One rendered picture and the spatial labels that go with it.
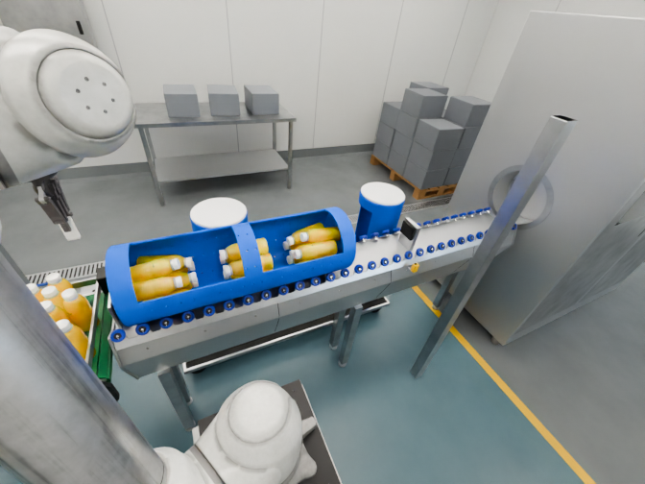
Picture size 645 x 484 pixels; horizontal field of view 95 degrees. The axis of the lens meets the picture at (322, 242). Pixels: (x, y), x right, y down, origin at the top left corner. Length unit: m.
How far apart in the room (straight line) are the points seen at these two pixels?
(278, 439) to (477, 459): 1.76
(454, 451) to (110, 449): 1.93
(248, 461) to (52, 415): 0.30
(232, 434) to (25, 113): 0.50
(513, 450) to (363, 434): 0.89
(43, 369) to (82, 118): 0.24
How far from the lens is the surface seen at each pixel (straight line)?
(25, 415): 0.43
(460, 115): 4.25
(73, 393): 0.44
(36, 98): 0.33
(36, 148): 0.36
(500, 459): 2.32
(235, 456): 0.61
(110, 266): 1.13
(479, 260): 1.54
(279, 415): 0.60
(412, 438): 2.14
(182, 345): 1.32
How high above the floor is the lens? 1.92
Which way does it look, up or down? 39 degrees down
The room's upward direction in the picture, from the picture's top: 7 degrees clockwise
